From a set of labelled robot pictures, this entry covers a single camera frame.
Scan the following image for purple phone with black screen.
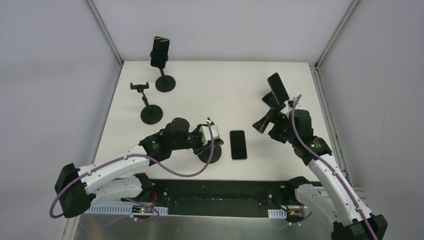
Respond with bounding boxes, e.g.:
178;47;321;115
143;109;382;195
229;130;248;161

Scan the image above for black round-base phone stand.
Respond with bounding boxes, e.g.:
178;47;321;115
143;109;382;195
130;82;163;125

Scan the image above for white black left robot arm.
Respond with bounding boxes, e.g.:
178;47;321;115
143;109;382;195
49;117;224;219

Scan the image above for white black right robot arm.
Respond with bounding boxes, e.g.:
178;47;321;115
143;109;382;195
252;108;388;240

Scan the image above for black folding phone stand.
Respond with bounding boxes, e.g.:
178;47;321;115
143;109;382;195
261;90;289;111

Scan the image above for purple phone on folding stand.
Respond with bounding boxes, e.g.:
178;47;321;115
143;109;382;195
267;72;290;105

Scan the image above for black phone back left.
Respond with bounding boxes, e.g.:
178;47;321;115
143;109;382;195
150;36;170;69

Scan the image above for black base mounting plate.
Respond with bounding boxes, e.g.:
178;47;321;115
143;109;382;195
133;179;301;218

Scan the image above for right controller board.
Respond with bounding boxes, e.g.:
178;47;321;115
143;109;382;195
267;209;305;219

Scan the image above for controller board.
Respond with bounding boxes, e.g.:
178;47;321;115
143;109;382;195
84;203;157;216
267;209;305;219

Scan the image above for left controller board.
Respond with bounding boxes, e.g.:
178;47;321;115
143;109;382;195
84;203;157;216

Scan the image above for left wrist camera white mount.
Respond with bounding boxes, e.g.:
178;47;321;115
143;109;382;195
199;119;220;146

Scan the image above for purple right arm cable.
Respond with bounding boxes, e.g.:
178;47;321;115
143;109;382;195
289;94;380;240

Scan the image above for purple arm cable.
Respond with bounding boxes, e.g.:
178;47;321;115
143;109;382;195
289;94;380;240
49;124;216;220

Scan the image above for right aluminium frame rail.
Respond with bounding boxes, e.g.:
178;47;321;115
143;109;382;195
308;0;365;200

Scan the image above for aluminium frame rail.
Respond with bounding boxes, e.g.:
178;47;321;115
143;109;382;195
308;0;365;200
65;205;332;240

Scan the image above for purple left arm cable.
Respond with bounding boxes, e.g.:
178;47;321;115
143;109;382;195
49;124;216;220

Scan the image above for front aluminium frame rail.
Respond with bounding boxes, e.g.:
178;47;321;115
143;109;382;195
65;205;332;240

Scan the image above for aluminium table edge rail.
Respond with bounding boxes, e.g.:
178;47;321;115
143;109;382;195
84;0;124;164

